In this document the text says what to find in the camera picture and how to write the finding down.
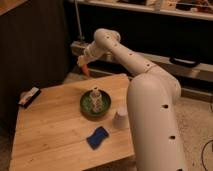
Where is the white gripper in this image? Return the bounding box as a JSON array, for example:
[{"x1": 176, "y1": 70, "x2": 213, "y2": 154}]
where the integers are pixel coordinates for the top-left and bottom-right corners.
[{"x1": 77, "y1": 42, "x2": 101, "y2": 67}]

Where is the orange carrot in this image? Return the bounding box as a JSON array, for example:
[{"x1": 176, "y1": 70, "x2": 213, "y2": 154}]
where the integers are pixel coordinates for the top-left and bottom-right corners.
[{"x1": 82, "y1": 64, "x2": 90, "y2": 77}]

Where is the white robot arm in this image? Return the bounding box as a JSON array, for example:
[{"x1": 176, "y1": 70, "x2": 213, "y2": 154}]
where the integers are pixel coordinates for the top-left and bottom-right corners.
[{"x1": 78, "y1": 28, "x2": 188, "y2": 171}]

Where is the green ceramic bowl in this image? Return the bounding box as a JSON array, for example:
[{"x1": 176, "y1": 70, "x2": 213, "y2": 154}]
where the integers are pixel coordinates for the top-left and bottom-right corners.
[{"x1": 80, "y1": 90, "x2": 111, "y2": 117}]

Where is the white patterned bottle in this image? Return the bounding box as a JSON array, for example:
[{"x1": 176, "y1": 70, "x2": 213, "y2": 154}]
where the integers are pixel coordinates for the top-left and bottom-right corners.
[{"x1": 90, "y1": 87, "x2": 102, "y2": 113}]

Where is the metal vertical pole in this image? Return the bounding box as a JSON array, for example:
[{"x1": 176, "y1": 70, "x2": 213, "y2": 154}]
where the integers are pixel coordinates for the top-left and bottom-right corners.
[{"x1": 74, "y1": 0, "x2": 84, "y2": 43}]

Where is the white paper cup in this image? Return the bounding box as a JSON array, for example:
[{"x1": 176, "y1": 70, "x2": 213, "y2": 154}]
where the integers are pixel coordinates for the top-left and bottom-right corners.
[{"x1": 113, "y1": 107, "x2": 128, "y2": 129}]

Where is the blue sponge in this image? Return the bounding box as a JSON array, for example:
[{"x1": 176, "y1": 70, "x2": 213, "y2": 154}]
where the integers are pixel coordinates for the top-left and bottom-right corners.
[{"x1": 86, "y1": 126, "x2": 109, "y2": 149}]

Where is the wooden table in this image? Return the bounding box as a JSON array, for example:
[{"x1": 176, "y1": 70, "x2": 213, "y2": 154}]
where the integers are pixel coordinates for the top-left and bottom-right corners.
[{"x1": 9, "y1": 74, "x2": 133, "y2": 171}]

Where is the wooden shelf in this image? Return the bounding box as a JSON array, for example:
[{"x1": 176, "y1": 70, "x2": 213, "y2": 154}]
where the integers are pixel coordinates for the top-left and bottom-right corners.
[{"x1": 68, "y1": 0, "x2": 213, "y2": 22}]

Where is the black handle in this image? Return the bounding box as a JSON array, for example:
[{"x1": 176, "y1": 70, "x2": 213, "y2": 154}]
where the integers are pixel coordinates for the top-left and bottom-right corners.
[{"x1": 169, "y1": 57, "x2": 200, "y2": 68}]

